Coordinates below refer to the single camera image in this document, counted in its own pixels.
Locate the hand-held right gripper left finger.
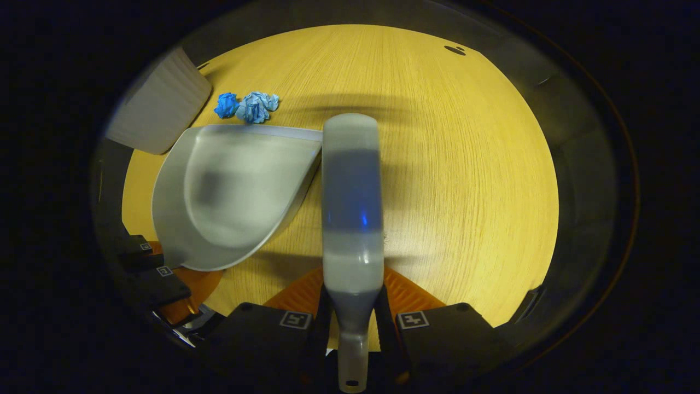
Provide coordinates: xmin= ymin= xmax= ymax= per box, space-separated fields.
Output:
xmin=203 ymin=266 xmax=333 ymax=381

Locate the white dustpan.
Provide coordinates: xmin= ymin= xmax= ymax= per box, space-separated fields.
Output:
xmin=151 ymin=124 xmax=324 ymax=273

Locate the grey garbage bin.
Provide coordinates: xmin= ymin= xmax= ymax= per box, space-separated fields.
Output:
xmin=106 ymin=46 xmax=213 ymax=155

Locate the dark blue paper ball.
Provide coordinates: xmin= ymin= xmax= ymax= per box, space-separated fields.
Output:
xmin=213 ymin=92 xmax=241 ymax=120

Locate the small white broom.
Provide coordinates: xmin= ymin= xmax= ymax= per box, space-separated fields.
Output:
xmin=321 ymin=113 xmax=384 ymax=394

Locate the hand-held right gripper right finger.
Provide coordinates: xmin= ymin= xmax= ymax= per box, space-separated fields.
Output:
xmin=374 ymin=266 xmax=514 ymax=382

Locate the light blue paper ball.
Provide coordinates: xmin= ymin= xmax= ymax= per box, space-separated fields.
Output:
xmin=236 ymin=90 xmax=280 ymax=124

